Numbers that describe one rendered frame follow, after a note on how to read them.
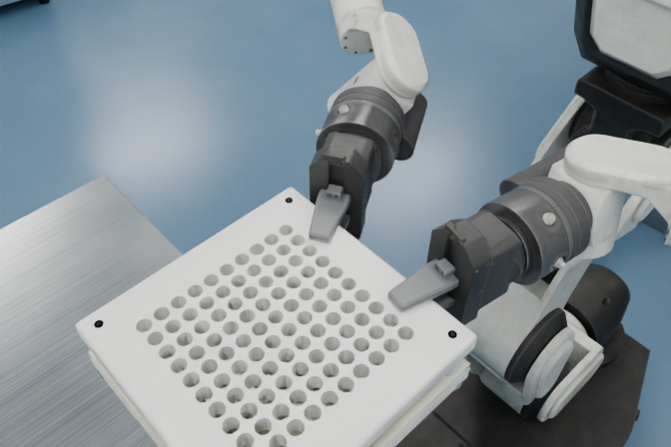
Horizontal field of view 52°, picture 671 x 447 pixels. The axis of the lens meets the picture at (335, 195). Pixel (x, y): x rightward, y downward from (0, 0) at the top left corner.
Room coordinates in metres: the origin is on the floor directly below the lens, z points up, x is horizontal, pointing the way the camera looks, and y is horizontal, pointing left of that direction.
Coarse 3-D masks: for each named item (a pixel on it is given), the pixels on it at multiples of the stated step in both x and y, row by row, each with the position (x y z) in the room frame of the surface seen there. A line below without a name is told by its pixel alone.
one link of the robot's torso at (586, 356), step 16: (576, 320) 0.81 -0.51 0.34; (576, 336) 0.78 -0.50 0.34; (576, 352) 0.76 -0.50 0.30; (592, 352) 0.74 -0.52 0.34; (576, 368) 0.70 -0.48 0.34; (592, 368) 0.72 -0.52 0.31; (560, 384) 0.67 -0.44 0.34; (576, 384) 0.68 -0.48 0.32; (560, 400) 0.65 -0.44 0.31; (544, 416) 0.63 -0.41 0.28
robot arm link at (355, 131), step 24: (336, 120) 0.57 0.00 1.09; (360, 120) 0.56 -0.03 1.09; (384, 120) 0.57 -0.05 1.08; (336, 144) 0.52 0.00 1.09; (360, 144) 0.52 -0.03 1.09; (384, 144) 0.55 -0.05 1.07; (312, 168) 0.49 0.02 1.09; (336, 168) 0.49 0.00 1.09; (360, 168) 0.48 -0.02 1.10; (384, 168) 0.55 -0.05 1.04; (312, 192) 0.49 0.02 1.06; (360, 192) 0.47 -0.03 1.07; (360, 216) 0.47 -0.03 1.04
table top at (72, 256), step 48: (96, 192) 0.68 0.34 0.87; (0, 240) 0.59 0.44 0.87; (48, 240) 0.59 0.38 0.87; (96, 240) 0.59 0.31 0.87; (144, 240) 0.59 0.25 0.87; (0, 288) 0.51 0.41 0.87; (48, 288) 0.51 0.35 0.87; (96, 288) 0.51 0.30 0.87; (0, 336) 0.44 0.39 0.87; (48, 336) 0.44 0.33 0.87; (0, 384) 0.38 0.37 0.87; (48, 384) 0.38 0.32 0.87; (96, 384) 0.38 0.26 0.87; (0, 432) 0.32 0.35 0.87; (48, 432) 0.32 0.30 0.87; (96, 432) 0.32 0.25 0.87; (144, 432) 0.32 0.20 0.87
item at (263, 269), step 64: (192, 256) 0.40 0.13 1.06; (256, 256) 0.40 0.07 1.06; (320, 256) 0.40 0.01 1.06; (128, 320) 0.33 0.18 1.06; (192, 320) 0.33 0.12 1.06; (256, 320) 0.33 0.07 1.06; (320, 320) 0.33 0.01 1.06; (384, 320) 0.34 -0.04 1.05; (448, 320) 0.33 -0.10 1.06; (128, 384) 0.27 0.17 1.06; (192, 384) 0.28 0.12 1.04; (256, 384) 0.28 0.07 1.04; (320, 384) 0.28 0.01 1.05; (384, 384) 0.27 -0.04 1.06
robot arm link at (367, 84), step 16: (368, 64) 0.68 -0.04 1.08; (352, 80) 0.67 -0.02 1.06; (368, 80) 0.64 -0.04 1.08; (336, 96) 0.68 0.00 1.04; (352, 96) 0.61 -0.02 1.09; (368, 96) 0.60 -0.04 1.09; (384, 96) 0.61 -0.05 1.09; (416, 96) 0.68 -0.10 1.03; (400, 112) 0.60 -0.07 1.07; (416, 112) 0.65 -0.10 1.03; (400, 128) 0.59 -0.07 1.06; (416, 128) 0.63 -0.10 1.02; (400, 144) 0.60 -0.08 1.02; (400, 160) 0.60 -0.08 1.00
